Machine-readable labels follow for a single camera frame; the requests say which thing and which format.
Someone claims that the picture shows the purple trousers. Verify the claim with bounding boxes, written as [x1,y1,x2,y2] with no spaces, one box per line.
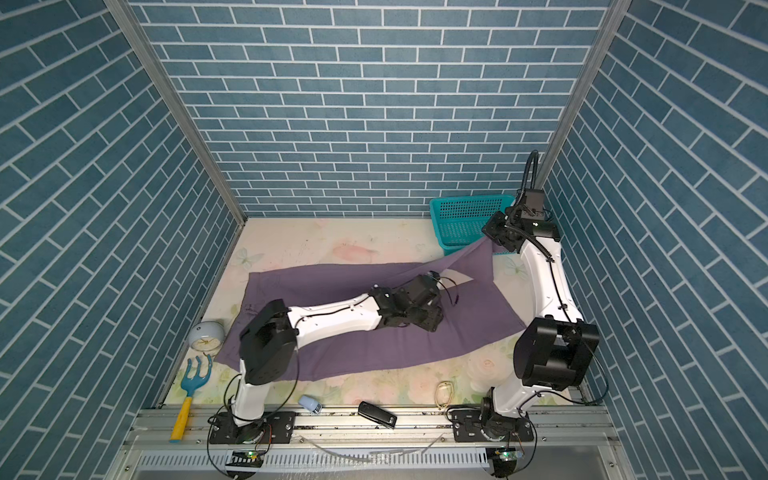
[215,239,526,381]

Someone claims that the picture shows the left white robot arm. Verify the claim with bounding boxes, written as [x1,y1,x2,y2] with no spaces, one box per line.
[225,275,443,427]

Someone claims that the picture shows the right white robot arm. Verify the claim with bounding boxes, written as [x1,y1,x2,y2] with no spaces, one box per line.
[480,209,600,442]

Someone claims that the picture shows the teal perforated plastic basket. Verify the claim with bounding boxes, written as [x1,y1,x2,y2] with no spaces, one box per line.
[429,195,515,256]

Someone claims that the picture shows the black remote control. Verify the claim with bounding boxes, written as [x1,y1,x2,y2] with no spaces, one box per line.
[357,401,397,429]

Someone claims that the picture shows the small light blue object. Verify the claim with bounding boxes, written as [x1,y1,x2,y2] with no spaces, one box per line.
[298,395,323,415]

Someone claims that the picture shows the grey round dome object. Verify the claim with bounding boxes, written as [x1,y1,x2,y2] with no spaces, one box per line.
[187,321,226,353]

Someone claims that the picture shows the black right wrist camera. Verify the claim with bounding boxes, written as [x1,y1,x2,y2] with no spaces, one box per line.
[520,189,547,221]

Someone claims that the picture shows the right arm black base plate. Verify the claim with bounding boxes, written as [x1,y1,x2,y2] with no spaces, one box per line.
[445,407,535,443]

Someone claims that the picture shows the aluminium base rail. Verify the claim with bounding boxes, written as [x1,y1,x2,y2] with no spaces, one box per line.
[125,405,619,450]

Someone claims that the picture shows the white slotted cable duct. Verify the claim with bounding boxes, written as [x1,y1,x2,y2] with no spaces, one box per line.
[136,447,489,473]

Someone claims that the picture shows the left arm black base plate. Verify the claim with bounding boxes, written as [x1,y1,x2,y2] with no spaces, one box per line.
[208,411,297,445]

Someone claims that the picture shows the yellow handled blue tool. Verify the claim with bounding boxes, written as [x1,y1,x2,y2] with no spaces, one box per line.
[169,354,213,443]

